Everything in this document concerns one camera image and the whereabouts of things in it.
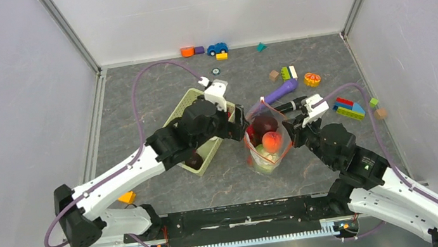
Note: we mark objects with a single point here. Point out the blue toy car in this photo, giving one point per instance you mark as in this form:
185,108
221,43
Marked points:
217,48

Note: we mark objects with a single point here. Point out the teal triangular block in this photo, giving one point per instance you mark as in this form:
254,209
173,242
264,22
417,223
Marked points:
261,47

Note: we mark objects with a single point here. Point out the clear orange zip top bag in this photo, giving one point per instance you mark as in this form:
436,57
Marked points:
262,108

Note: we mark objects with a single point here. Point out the orange toy peach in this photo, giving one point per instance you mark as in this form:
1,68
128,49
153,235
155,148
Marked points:
272,142

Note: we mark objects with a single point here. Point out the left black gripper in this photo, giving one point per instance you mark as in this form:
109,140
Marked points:
234,130

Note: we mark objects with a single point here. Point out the tan wooden cube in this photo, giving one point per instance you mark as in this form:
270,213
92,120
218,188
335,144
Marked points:
380,114

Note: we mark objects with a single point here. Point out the green white toy bricks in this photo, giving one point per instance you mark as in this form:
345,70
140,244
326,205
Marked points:
288,72

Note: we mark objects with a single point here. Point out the orange yellow round toy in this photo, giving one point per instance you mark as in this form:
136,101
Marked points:
312,79

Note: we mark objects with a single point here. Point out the green toy cabbage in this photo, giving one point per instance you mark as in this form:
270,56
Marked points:
263,161

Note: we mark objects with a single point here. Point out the small green cube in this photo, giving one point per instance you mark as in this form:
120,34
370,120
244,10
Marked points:
373,102

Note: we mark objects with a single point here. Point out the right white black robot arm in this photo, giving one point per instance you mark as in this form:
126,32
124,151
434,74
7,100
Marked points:
367,184

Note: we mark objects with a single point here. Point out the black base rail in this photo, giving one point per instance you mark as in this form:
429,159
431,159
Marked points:
245,221

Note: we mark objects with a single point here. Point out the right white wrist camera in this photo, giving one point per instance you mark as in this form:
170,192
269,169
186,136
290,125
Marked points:
313,108

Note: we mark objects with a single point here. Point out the multicolour brick stack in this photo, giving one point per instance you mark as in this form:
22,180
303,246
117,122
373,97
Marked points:
349,109

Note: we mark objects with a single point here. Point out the dark brown toy fruit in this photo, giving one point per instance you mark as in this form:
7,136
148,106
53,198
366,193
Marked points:
263,124

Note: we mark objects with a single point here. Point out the small blue round disc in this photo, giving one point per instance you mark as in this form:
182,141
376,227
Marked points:
216,71

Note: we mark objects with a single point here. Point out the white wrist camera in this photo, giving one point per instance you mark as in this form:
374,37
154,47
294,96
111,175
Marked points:
214,92
313,108

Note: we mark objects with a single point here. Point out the light green plastic basket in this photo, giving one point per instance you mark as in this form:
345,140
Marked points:
201,150

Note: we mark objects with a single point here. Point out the purple flashlight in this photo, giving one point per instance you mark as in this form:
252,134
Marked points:
287,87

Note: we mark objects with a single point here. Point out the orange half round block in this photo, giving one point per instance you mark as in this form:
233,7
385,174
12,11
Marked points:
187,51

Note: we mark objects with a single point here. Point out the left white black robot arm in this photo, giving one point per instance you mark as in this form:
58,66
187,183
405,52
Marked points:
84,212

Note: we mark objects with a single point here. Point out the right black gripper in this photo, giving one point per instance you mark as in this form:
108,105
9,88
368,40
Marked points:
294,128

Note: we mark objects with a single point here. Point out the dark purple toy mangosteen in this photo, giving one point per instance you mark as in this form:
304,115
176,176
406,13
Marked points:
195,161

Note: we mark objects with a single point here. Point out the yellow orange wedge block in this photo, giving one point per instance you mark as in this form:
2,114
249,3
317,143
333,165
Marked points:
128,198

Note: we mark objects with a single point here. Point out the yellow toy brick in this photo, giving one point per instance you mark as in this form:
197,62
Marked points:
221,56

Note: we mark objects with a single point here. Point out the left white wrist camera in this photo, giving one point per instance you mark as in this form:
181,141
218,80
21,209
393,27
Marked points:
214,92

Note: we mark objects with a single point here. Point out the black microphone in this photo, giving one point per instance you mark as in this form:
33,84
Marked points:
292,105

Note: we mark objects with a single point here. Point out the brown wooden cube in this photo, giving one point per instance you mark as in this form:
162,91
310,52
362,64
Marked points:
274,75

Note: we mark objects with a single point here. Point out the purple small block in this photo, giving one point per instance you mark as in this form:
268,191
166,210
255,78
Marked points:
199,50

